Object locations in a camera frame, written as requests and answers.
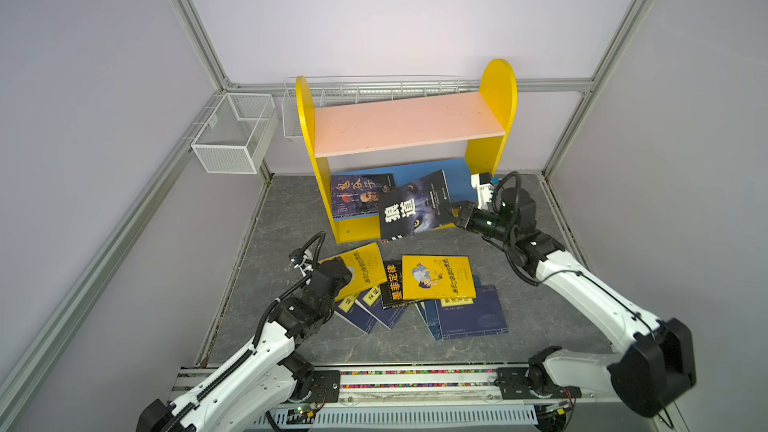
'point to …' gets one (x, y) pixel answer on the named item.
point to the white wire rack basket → (341, 91)
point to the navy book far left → (351, 310)
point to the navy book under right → (429, 311)
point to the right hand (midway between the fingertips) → (441, 209)
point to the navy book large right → (467, 317)
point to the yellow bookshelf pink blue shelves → (397, 168)
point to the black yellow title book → (392, 288)
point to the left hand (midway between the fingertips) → (337, 269)
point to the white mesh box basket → (237, 133)
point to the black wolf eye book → (415, 206)
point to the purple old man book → (358, 193)
